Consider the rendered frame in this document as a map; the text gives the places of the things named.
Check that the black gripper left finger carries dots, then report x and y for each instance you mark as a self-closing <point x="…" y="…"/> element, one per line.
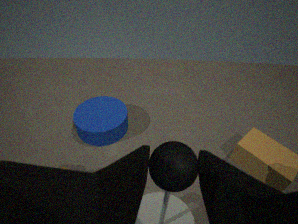
<point x="111" y="195"/>

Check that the blue short cylinder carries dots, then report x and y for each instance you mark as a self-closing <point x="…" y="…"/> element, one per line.
<point x="101" y="121"/>

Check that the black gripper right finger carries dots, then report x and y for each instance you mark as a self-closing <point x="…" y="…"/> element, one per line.
<point x="234" y="197"/>

